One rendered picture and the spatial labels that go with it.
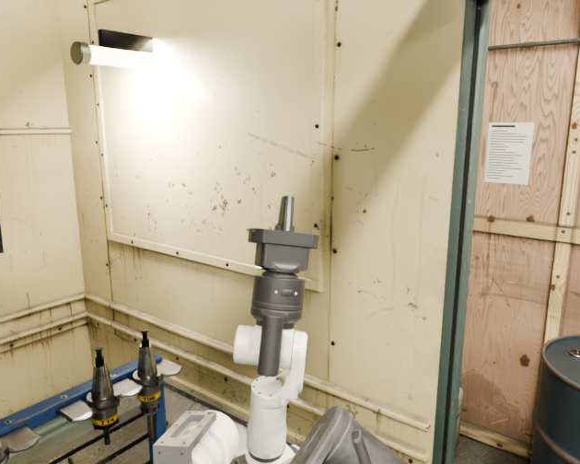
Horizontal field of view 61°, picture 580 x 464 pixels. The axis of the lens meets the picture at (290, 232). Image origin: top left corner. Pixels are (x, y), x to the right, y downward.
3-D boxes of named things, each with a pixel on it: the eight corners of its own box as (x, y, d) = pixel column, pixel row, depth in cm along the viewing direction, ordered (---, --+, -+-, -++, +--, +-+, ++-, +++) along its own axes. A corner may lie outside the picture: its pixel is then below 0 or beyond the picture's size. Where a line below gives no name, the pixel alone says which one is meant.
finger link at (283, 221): (291, 195, 83) (287, 232, 83) (284, 197, 86) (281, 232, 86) (282, 194, 83) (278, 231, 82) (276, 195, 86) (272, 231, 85)
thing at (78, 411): (100, 413, 97) (99, 410, 97) (75, 426, 93) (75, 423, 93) (81, 401, 101) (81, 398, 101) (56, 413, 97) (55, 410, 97)
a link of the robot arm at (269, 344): (304, 300, 88) (297, 364, 88) (245, 294, 89) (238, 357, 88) (302, 307, 77) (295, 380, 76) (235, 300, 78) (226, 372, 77)
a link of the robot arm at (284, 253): (328, 236, 82) (321, 307, 82) (307, 235, 91) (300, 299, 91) (257, 227, 78) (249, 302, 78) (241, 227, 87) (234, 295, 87)
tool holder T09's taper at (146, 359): (150, 365, 112) (148, 339, 111) (161, 372, 110) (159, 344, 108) (133, 373, 109) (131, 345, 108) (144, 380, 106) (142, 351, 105)
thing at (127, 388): (146, 390, 106) (146, 387, 105) (125, 400, 101) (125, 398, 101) (127, 380, 110) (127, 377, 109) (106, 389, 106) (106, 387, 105)
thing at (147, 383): (153, 373, 114) (152, 363, 114) (168, 382, 110) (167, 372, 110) (128, 383, 110) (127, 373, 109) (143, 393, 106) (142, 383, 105)
